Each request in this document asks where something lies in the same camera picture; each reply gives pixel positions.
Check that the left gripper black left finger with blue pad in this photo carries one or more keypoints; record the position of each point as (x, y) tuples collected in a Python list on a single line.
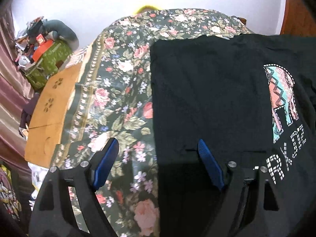
[(53, 214)]

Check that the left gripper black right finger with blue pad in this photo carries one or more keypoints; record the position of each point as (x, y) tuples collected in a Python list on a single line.
[(249, 204)]

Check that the black elephant print t-shirt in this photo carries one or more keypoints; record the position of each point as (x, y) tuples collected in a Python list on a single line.
[(248, 98)]

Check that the dark clothes pile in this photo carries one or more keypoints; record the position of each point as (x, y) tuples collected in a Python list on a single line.
[(28, 110)]

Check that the printed papers stack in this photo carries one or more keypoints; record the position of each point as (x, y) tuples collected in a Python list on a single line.
[(38, 174)]

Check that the wooden lap desk board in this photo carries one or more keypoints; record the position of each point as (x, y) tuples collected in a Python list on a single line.
[(47, 120)]

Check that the striped maroon curtain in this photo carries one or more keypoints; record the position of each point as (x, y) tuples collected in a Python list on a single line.
[(16, 92)]

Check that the floral green bed cover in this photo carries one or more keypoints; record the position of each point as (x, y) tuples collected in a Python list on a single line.
[(112, 98)]

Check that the green storage bag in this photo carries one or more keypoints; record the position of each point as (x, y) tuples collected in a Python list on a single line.
[(38, 73)]

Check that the orange box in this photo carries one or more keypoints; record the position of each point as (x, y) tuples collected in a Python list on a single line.
[(42, 49)]

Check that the grey plush toy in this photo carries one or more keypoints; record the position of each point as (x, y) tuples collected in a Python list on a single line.
[(57, 30)]

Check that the brown wooden door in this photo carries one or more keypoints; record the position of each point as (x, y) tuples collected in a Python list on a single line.
[(297, 19)]

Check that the yellow headboard cushion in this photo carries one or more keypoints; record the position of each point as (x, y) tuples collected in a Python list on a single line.
[(146, 8)]

